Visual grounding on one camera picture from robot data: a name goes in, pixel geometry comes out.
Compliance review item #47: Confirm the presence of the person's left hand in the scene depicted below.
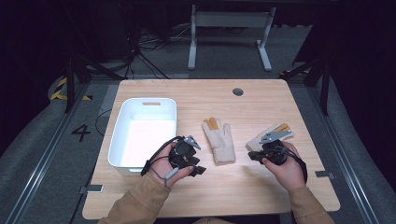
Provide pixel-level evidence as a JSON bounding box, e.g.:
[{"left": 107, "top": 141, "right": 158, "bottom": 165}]
[{"left": 148, "top": 142, "right": 194, "bottom": 189}]

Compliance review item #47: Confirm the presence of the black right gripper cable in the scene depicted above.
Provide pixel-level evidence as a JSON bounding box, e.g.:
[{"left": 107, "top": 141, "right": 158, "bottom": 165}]
[{"left": 279, "top": 144, "right": 309, "bottom": 185}]

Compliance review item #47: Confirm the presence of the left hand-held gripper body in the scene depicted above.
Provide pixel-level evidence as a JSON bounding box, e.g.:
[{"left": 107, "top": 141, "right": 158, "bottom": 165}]
[{"left": 168, "top": 134, "right": 202, "bottom": 168}]

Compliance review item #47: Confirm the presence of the yellow and black floor tape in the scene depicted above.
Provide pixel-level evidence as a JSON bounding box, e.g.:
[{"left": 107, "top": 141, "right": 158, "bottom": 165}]
[{"left": 49, "top": 77, "right": 93, "bottom": 102}]

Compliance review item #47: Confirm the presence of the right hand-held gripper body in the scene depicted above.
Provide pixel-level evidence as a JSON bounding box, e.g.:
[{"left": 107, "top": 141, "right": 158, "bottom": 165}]
[{"left": 259, "top": 130, "right": 294, "bottom": 166}]

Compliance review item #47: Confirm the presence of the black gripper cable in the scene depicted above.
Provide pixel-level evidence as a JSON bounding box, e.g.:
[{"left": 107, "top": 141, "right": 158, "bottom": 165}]
[
  {"left": 279, "top": 144, "right": 309, "bottom": 185},
  {"left": 140, "top": 135, "right": 185, "bottom": 177}
]

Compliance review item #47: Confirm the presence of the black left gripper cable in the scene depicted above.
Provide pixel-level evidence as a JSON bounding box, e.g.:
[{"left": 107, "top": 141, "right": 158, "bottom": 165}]
[{"left": 140, "top": 135, "right": 185, "bottom": 177}]

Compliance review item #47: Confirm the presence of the tangle of floor cables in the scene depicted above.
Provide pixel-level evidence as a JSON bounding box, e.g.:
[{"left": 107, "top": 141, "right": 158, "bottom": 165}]
[{"left": 124, "top": 22, "right": 194, "bottom": 79}]

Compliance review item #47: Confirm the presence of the gray wrist strap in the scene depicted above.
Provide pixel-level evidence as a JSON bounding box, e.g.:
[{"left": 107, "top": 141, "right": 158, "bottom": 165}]
[{"left": 151, "top": 167, "right": 180, "bottom": 189}]

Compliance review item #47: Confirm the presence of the beige glove with orange fingers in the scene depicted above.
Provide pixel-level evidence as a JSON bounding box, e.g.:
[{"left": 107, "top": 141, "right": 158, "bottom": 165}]
[
  {"left": 246, "top": 122, "right": 292, "bottom": 152},
  {"left": 201, "top": 117, "right": 236, "bottom": 166}
]

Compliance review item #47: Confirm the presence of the metal floor rail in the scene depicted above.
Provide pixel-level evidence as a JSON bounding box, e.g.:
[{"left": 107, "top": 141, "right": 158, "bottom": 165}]
[
  {"left": 306, "top": 83, "right": 381, "bottom": 224},
  {"left": 4, "top": 82, "right": 92, "bottom": 224}
]

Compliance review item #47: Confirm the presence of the thin black floor cable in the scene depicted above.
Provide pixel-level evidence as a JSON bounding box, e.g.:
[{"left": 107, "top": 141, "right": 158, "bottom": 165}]
[{"left": 94, "top": 108, "right": 113, "bottom": 137}]

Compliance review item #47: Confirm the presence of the person's right hand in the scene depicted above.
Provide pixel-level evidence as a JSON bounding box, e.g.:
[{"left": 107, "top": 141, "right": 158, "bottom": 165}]
[{"left": 261, "top": 141, "right": 306, "bottom": 192}]

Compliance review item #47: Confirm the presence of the white plastic bin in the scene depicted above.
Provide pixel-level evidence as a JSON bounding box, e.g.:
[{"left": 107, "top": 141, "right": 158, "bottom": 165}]
[{"left": 106, "top": 97, "right": 177, "bottom": 176}]

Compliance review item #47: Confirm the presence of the black metal stand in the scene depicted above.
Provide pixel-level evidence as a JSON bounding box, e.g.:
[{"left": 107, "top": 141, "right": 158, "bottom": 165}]
[
  {"left": 279, "top": 59, "right": 332, "bottom": 116},
  {"left": 64, "top": 54, "right": 125, "bottom": 114}
]

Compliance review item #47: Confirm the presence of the gray metal desk frame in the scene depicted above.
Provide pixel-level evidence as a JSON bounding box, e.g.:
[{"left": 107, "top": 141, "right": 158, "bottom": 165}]
[{"left": 187, "top": 4, "right": 277, "bottom": 72}]

